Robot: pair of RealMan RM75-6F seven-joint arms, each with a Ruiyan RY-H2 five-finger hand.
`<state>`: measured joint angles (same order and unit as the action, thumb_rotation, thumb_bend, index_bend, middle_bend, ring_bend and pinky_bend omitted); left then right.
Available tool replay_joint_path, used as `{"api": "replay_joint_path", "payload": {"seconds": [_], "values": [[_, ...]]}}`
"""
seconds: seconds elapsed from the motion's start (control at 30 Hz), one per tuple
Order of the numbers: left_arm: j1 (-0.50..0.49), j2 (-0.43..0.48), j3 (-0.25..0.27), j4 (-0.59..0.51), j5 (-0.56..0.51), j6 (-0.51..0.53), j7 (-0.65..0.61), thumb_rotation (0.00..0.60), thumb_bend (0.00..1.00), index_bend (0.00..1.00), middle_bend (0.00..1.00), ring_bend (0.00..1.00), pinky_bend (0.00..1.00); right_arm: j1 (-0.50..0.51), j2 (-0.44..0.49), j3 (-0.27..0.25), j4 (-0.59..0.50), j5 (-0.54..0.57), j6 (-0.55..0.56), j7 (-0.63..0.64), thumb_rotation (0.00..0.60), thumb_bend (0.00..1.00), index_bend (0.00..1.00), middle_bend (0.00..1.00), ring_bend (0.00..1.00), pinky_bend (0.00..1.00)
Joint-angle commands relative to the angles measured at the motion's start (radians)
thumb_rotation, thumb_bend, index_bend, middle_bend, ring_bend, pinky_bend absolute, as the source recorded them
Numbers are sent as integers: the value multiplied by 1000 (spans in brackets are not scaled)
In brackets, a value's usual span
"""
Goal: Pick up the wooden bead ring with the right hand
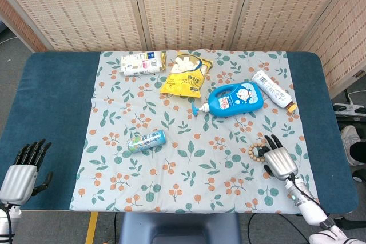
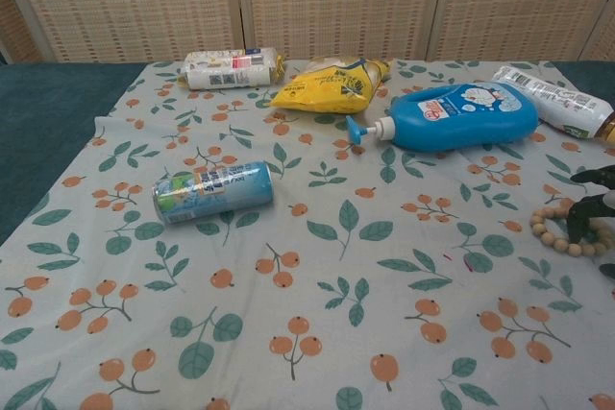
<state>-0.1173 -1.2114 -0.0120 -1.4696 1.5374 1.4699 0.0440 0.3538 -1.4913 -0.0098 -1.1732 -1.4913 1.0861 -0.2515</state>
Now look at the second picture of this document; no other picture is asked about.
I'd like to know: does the dark green right robot hand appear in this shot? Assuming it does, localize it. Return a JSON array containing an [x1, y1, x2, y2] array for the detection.
[[563, 163, 615, 280]]

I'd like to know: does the wooden bead bracelet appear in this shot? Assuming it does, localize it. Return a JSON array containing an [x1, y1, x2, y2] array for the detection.
[[529, 198, 611, 258]]

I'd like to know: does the white labelled tea bottle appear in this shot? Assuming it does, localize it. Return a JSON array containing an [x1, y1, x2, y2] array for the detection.
[[490, 64, 615, 145]]

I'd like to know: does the blue pump lotion bottle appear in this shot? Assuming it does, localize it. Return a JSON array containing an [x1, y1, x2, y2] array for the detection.
[[345, 82, 539, 153]]

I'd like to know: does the yellow snack bag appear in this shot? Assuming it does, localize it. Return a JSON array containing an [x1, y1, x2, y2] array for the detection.
[[269, 56, 394, 115]]

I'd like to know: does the floral orange fruit tablecloth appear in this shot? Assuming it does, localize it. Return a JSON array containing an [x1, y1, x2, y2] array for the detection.
[[0, 59, 615, 410]]

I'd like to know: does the woven bamboo folding screen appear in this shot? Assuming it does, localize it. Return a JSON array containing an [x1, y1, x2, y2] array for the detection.
[[0, 0, 615, 64]]

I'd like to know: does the blue drink can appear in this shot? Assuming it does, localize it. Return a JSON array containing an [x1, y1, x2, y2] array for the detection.
[[152, 160, 275, 228]]

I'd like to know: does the white wrapped biscuit pack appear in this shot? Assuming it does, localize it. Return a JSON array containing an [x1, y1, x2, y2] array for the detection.
[[178, 46, 285, 91]]

